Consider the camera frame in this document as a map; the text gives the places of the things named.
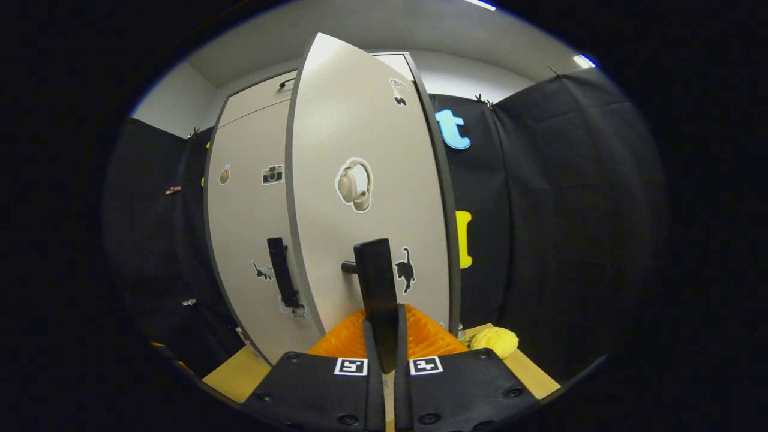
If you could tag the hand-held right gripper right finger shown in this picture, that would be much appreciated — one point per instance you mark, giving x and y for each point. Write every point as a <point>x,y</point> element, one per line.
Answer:
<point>401,396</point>

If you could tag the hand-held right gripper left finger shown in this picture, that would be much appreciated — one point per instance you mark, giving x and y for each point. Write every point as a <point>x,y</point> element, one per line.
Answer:
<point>373,396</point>

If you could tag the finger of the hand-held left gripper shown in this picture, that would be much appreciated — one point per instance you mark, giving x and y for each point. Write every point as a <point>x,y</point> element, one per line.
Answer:
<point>183,364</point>

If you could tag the beige cabinet door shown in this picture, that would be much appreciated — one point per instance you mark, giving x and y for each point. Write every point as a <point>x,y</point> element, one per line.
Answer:
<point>360,108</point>
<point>246,228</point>

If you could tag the beige double-door shoe cabinet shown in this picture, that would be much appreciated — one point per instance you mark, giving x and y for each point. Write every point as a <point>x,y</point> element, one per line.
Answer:
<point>255,96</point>

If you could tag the yellow spiky ball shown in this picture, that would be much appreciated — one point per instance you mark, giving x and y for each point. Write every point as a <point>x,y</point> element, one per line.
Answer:
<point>495,342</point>

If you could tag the short ceiling light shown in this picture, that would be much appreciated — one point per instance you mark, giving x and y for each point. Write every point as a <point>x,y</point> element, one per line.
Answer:
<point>584,60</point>

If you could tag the long ceiling light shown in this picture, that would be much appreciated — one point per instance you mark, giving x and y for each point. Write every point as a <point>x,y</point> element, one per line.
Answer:
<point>480,4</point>

